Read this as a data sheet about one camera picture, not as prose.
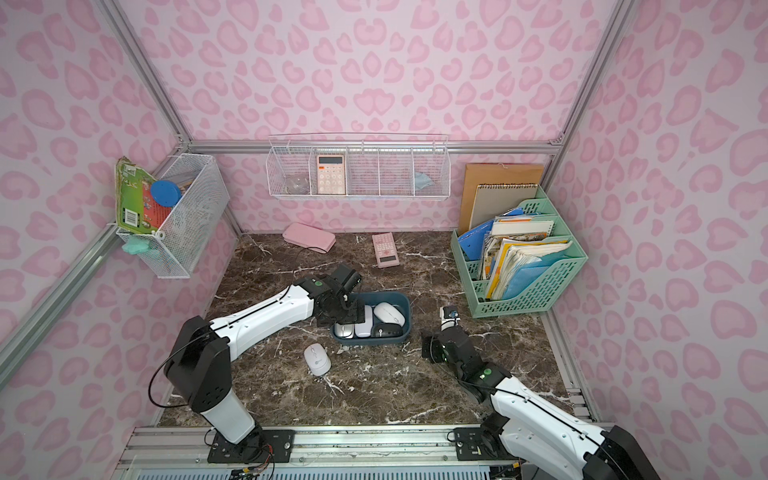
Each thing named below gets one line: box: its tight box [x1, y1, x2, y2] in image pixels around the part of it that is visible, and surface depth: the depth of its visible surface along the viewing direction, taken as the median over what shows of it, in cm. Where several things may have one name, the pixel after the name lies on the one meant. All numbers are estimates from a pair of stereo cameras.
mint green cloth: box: [121, 234, 151, 255], surface depth 65 cm
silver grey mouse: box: [333, 323, 354, 339], surface depth 90 cm
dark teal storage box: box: [330, 291, 412, 346], surface depth 92 cm
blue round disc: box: [150, 180, 181, 207], surface depth 76 cm
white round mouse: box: [304, 342, 332, 376], surface depth 87 cm
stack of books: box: [480, 216, 573, 300], surface depth 87 cm
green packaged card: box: [115, 156, 170, 234], surface depth 72 cm
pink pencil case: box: [282, 222, 337, 254], surface depth 122 cm
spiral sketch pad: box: [469, 183, 538, 230], surface depth 99 cm
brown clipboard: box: [459, 163, 544, 235], surface depth 100 cm
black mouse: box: [371, 323, 403, 338], surface depth 92 cm
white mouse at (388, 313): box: [373, 302, 406, 327], surface depth 96 cm
